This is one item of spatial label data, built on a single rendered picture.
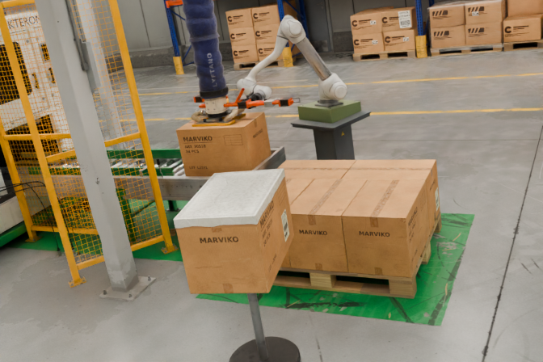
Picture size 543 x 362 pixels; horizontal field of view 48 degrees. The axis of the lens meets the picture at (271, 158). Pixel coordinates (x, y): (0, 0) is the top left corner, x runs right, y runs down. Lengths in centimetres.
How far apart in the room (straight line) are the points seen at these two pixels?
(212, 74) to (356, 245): 174
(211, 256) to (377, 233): 123
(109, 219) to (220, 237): 163
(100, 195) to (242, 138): 112
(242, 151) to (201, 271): 182
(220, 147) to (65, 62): 134
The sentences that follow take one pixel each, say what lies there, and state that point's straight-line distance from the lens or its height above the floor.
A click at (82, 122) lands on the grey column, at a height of 128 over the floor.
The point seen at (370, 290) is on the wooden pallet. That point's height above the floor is 2.
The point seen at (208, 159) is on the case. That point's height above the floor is 69.
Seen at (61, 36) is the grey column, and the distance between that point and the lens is 407.
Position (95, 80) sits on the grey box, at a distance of 418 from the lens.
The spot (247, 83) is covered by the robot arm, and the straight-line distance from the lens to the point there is 497.
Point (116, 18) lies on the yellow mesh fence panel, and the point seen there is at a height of 186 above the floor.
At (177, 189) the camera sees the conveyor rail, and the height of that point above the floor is 50.
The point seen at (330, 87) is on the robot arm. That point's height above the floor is 106.
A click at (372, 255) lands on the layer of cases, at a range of 383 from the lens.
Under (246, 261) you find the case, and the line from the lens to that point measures 286.
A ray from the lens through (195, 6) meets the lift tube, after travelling 461.
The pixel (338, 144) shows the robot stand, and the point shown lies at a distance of 515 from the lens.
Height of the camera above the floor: 209
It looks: 18 degrees down
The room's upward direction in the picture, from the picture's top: 9 degrees counter-clockwise
